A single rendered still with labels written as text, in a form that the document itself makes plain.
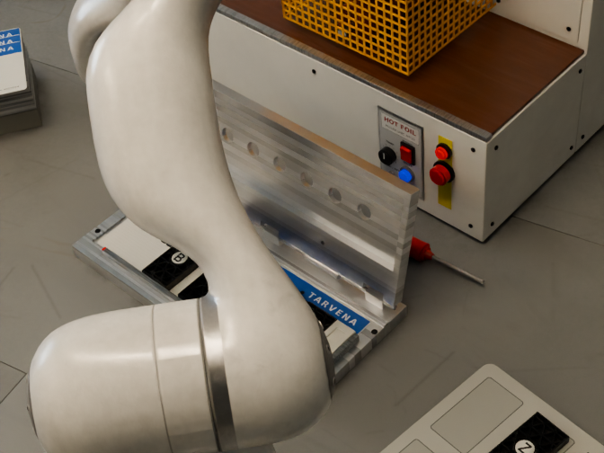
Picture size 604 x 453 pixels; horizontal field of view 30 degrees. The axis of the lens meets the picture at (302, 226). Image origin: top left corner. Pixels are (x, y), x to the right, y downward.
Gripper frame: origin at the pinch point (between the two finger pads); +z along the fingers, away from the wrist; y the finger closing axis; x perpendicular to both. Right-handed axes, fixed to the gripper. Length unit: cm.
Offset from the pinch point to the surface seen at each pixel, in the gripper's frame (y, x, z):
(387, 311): 27.8, 12.1, 4.5
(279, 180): 7.3, 12.6, -5.6
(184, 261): 1.1, 1.0, 5.5
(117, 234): -11.4, -0.5, 7.0
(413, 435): 41.8, 0.1, 7.9
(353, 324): 25.8, 7.7, 5.3
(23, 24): -67, 25, 4
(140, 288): -0.7, -5.4, 7.8
